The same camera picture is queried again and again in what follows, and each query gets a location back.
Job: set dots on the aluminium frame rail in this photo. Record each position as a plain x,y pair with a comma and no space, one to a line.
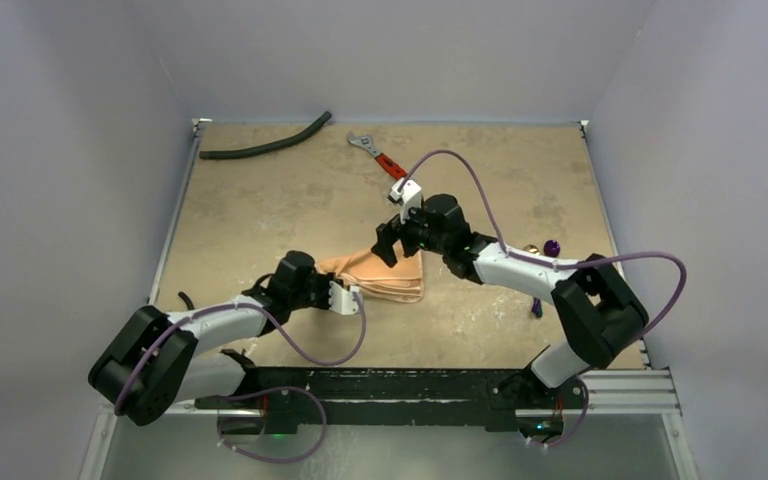
610,392

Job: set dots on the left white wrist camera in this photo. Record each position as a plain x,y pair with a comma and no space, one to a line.
344,300

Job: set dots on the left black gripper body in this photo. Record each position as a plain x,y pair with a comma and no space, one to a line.
318,290

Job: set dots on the purple spoon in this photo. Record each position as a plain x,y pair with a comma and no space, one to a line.
551,249

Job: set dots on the black handled pliers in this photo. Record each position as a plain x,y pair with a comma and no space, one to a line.
186,300

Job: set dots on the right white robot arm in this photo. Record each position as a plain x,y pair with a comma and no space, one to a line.
599,314

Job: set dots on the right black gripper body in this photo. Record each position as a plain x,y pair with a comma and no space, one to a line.
396,232

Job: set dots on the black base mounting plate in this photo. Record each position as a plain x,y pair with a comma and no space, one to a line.
498,400

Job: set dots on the red handled adjustable wrench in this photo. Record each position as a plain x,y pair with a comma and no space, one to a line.
366,143

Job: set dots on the orange cloth napkin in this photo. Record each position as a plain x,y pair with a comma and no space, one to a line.
402,283

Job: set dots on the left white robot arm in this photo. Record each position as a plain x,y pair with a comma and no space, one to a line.
158,358

